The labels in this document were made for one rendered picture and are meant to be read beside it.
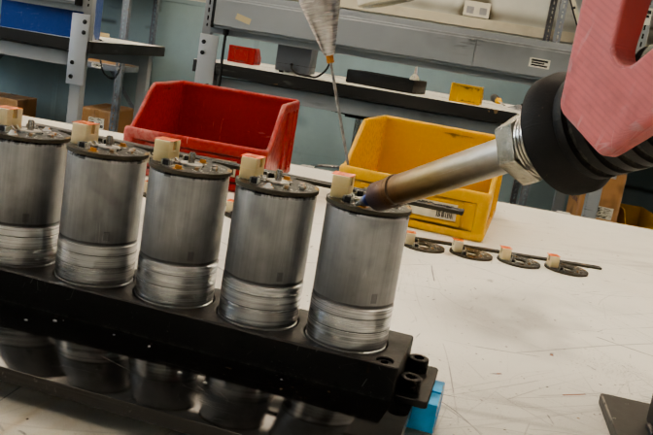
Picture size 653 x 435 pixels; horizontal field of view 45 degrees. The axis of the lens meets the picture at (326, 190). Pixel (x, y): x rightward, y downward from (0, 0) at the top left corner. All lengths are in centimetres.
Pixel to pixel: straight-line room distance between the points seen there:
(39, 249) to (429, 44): 227
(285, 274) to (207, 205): 3
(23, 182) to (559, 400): 19
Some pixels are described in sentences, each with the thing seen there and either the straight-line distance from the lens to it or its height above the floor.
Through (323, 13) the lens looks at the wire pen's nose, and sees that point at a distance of 21.
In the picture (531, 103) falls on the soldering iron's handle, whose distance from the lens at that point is 16.
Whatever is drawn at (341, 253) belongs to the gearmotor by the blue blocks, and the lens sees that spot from 22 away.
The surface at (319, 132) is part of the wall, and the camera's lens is 469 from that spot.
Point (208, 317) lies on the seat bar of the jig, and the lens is 24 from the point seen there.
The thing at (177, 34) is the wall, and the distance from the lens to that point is 488.
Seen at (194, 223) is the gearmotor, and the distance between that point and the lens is 24.
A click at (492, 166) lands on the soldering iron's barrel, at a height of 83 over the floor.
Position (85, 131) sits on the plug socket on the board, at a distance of 25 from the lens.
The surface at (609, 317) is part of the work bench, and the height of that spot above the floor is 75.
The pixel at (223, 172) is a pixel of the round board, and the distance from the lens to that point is 24.
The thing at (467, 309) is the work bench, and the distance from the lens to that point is 36.
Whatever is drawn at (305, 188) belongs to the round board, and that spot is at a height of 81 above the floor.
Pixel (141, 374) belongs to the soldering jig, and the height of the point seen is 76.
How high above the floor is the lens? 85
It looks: 10 degrees down
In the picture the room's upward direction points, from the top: 9 degrees clockwise
